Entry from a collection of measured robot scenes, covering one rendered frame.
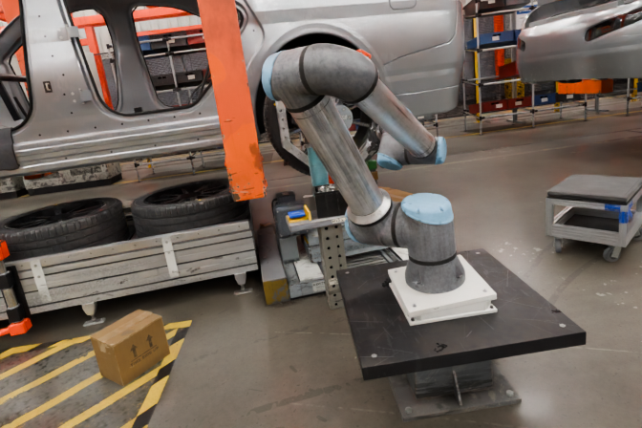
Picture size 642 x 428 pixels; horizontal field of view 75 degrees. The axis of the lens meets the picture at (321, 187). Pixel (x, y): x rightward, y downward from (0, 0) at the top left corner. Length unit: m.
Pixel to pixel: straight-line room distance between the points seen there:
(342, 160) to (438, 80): 1.74
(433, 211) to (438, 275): 0.20
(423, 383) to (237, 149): 1.26
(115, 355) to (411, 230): 1.19
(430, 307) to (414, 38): 1.85
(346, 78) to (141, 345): 1.36
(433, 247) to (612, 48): 3.03
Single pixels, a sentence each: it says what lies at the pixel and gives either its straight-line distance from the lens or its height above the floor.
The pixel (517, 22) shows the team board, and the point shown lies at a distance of 7.92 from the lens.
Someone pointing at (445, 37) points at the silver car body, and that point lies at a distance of 2.86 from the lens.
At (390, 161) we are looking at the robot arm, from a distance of 1.44.
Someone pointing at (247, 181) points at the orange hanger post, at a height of 0.61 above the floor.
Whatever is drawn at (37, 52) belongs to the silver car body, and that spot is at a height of 1.37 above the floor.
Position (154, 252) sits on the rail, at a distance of 2.26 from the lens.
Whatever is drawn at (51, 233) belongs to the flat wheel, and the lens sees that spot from 2.48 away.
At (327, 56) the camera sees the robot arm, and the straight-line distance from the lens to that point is 0.96.
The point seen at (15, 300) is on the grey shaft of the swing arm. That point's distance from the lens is 2.48.
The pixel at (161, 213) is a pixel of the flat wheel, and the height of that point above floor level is 0.48.
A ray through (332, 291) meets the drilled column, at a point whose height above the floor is 0.09.
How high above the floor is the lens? 1.01
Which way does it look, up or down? 13 degrees down
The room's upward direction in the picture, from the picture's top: 7 degrees counter-clockwise
